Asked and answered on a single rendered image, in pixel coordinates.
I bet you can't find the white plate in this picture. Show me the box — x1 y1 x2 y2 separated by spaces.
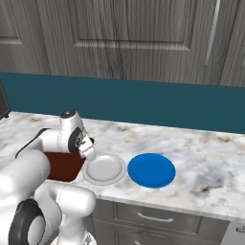
81 153 127 187

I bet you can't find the grey drawer front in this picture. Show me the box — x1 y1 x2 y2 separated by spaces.
112 201 205 236
91 219 224 245

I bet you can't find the blue plate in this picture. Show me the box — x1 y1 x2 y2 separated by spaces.
126 152 177 189

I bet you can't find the grey wood cupboard door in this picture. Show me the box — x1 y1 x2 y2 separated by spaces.
219 0 245 88
34 0 238 86
0 0 52 77

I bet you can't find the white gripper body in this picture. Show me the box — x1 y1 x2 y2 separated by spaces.
79 144 98 162

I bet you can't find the silver cupboard door handle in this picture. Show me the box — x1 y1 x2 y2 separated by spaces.
204 0 222 67

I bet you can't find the silver drawer handle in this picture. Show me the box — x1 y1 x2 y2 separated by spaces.
136 212 175 224

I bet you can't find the pale grey appliance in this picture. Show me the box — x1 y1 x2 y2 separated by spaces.
219 219 245 245

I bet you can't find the black appliance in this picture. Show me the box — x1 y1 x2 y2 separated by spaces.
0 79 12 121

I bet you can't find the brown tray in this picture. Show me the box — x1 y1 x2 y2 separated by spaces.
42 137 96 184

